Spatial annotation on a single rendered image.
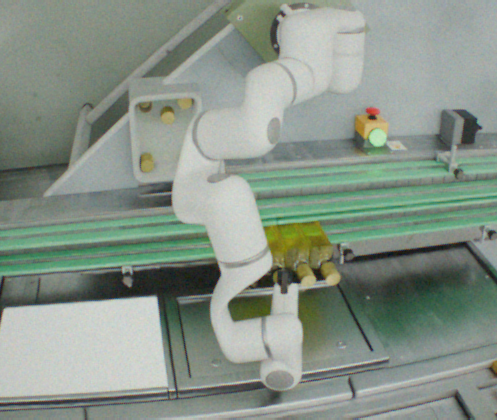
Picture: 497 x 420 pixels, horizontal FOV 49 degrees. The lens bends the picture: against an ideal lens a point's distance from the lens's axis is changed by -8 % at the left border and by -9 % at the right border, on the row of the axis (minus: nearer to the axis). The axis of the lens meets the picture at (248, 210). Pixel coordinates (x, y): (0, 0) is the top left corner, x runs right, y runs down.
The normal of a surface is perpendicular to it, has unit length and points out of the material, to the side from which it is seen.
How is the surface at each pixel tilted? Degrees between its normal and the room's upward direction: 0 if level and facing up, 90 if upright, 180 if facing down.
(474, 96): 0
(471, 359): 90
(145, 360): 90
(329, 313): 90
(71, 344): 90
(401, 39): 0
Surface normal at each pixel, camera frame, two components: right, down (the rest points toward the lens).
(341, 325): 0.00, -0.87
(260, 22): 0.18, 0.50
